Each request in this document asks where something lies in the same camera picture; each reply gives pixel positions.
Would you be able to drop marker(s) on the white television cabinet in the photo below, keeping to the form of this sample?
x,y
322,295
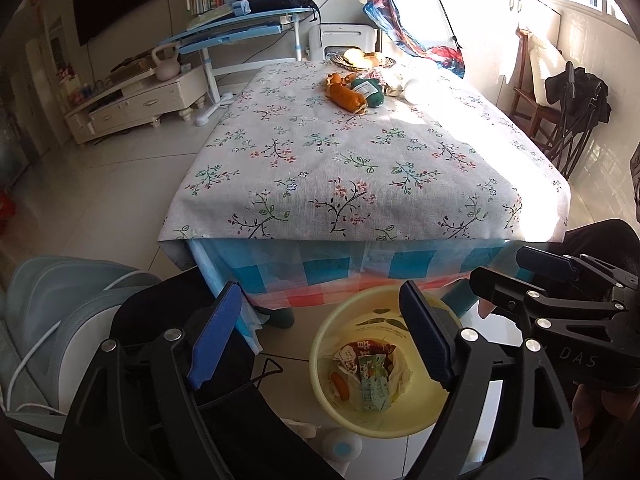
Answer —
x,y
140,102

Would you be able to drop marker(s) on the floral tablecloth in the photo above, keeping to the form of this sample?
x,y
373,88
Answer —
x,y
350,170

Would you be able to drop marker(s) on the black slipper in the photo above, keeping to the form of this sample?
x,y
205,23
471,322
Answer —
x,y
277,319

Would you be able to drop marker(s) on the wooden tray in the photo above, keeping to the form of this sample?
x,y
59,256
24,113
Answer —
x,y
131,67

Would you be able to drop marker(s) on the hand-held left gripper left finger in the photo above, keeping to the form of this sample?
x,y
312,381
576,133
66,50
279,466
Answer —
x,y
210,340

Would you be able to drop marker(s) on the blue study desk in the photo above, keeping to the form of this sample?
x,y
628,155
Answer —
x,y
235,30

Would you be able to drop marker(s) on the black television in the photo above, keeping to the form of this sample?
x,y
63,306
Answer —
x,y
120,0

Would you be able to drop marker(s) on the green snack packet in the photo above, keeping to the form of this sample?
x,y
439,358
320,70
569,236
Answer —
x,y
367,92

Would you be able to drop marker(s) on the colourful tote bag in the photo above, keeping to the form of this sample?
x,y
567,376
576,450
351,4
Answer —
x,y
440,57

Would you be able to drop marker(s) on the red snack packet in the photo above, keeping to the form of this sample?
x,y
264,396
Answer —
x,y
360,347

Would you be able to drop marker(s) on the small orange snack stick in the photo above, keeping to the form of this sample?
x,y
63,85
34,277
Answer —
x,y
341,387

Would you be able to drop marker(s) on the person's right hand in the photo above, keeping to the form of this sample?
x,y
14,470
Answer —
x,y
610,410

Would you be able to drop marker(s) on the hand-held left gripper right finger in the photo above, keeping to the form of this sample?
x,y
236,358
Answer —
x,y
425,340

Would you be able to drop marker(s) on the yellow plastic basin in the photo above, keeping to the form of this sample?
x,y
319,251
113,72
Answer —
x,y
345,325

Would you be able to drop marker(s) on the yellow fruit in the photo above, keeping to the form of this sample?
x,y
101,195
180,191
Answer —
x,y
353,55
372,59

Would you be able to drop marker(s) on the open book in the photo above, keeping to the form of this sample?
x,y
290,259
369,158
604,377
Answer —
x,y
210,17

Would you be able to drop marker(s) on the person's left leg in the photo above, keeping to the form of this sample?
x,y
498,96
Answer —
x,y
150,310

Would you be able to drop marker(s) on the beige wrapper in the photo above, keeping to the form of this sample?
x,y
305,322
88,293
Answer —
x,y
392,84

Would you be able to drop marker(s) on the white bottle with blue cap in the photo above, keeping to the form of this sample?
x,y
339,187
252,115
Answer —
x,y
342,446

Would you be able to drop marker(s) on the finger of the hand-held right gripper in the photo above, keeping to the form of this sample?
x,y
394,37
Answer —
x,y
505,292
545,262

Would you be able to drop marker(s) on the woven fruit basket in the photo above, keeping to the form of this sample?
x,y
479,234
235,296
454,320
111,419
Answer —
x,y
340,62

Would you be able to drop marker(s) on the blue checkered tablecloth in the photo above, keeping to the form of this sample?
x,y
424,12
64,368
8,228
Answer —
x,y
320,270

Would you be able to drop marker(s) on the blue box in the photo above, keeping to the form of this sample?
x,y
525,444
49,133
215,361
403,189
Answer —
x,y
240,7

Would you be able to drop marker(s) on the black folding chair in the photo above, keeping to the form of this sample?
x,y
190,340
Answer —
x,y
580,100

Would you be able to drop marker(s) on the white plastic bottle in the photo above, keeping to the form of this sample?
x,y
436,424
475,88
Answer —
x,y
419,91

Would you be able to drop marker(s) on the white cushion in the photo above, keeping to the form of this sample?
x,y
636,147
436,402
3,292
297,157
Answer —
x,y
542,60

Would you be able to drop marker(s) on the wooden chair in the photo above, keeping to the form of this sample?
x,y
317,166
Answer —
x,y
527,100

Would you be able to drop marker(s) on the blue-grey sofa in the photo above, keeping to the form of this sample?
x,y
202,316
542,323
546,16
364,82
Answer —
x,y
60,290

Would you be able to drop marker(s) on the orange snack packet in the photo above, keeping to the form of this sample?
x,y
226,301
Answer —
x,y
347,96

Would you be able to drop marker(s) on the white air purifier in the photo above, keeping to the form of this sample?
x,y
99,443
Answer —
x,y
345,35

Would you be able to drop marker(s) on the pink kettlebell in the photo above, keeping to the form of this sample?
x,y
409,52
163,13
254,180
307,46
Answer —
x,y
166,66

